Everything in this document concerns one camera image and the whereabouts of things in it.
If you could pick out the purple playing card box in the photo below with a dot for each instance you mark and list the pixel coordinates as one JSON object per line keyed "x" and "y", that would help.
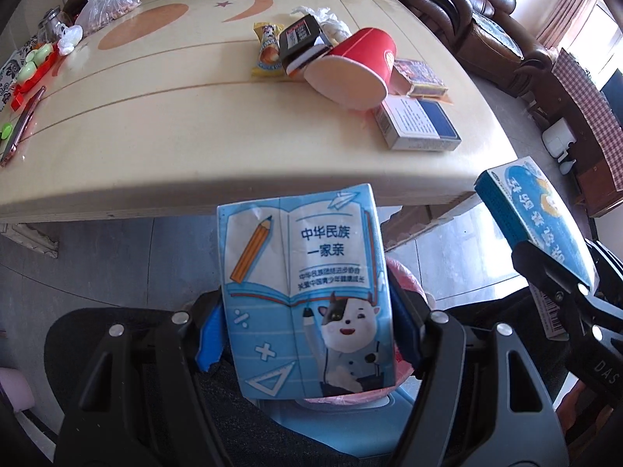
{"x": 416, "y": 79}

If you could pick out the checkered tablecloth side table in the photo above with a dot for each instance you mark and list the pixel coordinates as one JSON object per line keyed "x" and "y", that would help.
{"x": 568, "y": 93}

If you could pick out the plastic bag of peanuts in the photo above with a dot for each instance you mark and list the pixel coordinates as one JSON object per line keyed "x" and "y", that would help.
{"x": 97, "y": 14}

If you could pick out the black cigarette box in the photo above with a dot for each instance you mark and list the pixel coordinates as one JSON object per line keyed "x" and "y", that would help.
{"x": 302, "y": 43}

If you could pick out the blue cartoon milk carton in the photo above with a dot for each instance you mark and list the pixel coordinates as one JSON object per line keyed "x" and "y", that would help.
{"x": 306, "y": 295}

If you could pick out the glass jar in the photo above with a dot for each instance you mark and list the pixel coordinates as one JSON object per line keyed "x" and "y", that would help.
{"x": 52, "y": 26}

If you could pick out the white blue pill box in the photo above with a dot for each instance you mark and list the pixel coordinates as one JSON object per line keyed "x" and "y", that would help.
{"x": 409, "y": 124}

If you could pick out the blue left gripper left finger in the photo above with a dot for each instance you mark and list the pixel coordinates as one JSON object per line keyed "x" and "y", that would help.
{"x": 213, "y": 339}

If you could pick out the small white plastic bag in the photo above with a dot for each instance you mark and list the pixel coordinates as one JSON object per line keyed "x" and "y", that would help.
{"x": 70, "y": 36}

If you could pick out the person's black trouser leg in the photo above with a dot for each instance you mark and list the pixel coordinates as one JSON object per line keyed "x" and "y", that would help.
{"x": 131, "y": 394}

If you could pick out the brown leather armchair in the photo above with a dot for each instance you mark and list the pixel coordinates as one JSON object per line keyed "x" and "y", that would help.
{"x": 486, "y": 40}

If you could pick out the pink curtain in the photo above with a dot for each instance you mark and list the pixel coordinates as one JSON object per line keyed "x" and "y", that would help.
{"x": 562, "y": 17}

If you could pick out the green small lid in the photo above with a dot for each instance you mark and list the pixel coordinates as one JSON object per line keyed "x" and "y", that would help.
{"x": 6, "y": 131}

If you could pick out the blue white medicine box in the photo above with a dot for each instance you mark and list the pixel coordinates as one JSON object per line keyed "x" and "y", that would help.
{"x": 526, "y": 207}

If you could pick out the yellow snack wrapper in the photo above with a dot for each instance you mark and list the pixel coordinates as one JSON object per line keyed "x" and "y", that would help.
{"x": 268, "y": 63}

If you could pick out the floral patterned bench cover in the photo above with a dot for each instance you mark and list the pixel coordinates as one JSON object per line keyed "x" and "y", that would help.
{"x": 11, "y": 68}

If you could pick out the red paper cup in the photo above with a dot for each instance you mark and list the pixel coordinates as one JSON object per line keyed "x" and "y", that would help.
{"x": 357, "y": 73}

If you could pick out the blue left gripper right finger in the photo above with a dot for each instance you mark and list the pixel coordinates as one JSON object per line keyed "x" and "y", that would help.
{"x": 409, "y": 311}

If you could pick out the pink lined trash bin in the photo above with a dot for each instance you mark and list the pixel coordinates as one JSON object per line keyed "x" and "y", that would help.
{"x": 408, "y": 282}

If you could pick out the white small appliance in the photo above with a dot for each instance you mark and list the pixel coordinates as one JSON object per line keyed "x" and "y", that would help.
{"x": 557, "y": 140}

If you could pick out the red tray with green cups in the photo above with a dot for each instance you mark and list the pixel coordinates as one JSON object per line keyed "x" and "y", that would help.
{"x": 38, "y": 63}

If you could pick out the white tissue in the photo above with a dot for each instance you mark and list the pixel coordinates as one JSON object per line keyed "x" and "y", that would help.
{"x": 335, "y": 29}

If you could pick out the cream wooden coffee table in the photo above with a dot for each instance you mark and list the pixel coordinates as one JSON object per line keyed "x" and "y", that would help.
{"x": 159, "y": 115}

